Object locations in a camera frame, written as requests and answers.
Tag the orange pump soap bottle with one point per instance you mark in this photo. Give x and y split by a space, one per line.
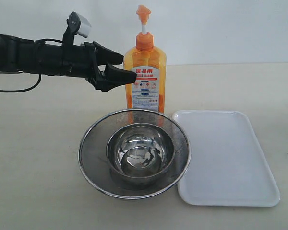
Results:
149 63

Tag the white plastic tray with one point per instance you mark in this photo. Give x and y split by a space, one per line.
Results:
227 166

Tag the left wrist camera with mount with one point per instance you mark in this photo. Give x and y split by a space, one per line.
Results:
76 25

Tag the stainless steel bowl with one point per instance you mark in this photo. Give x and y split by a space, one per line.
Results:
140 153

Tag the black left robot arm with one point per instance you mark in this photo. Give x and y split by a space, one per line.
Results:
35 57

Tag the steel mesh strainer basket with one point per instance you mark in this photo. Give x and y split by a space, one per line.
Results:
95 166

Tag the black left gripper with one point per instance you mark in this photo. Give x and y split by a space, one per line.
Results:
82 61

